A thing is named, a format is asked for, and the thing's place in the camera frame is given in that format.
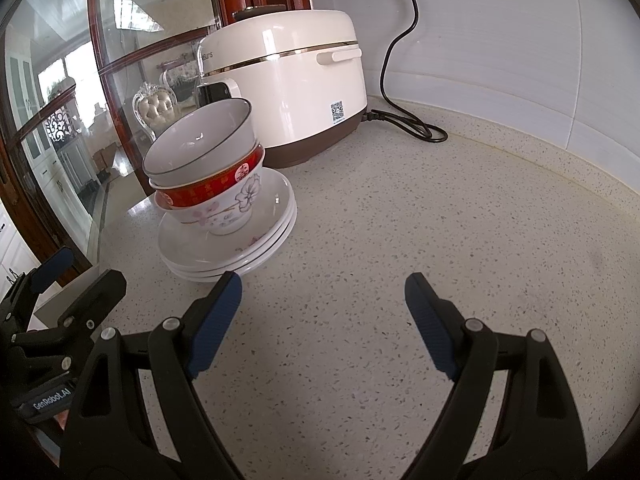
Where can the cream rice cooker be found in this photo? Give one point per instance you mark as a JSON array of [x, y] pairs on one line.
[[300, 95]]

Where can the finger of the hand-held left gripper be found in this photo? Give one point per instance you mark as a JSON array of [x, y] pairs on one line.
[[95, 300], [50, 267]]

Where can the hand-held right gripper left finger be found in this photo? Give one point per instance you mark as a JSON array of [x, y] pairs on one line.
[[217, 325]]

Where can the wooden framed glass door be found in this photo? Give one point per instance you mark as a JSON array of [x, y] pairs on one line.
[[100, 35]]

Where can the dark rim white bowl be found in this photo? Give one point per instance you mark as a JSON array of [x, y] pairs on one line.
[[200, 135]]

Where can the red band white bowl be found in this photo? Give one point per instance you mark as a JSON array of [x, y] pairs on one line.
[[200, 192]]

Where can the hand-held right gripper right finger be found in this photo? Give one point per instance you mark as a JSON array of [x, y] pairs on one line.
[[432, 325]]

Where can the white upholstered chair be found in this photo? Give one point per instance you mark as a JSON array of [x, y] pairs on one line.
[[155, 110]]

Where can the white floral plate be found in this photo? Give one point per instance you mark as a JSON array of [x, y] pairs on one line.
[[270, 195], [280, 241], [280, 232]]

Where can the white floral footed bowl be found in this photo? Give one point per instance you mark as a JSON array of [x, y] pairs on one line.
[[235, 205]]

